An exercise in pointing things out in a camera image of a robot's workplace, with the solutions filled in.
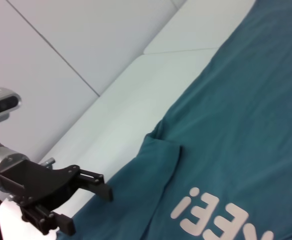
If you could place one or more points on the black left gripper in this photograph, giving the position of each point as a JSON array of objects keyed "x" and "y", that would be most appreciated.
[{"x": 35, "y": 182}]

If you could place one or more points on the teal T-shirt with FREE print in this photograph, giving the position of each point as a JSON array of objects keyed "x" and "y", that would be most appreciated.
[{"x": 236, "y": 112}]

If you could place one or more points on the white rounded panel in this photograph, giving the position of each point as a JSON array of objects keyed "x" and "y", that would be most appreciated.
[{"x": 10, "y": 225}]

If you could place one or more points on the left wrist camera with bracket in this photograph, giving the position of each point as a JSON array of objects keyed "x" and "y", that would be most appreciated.
[{"x": 3, "y": 100}]

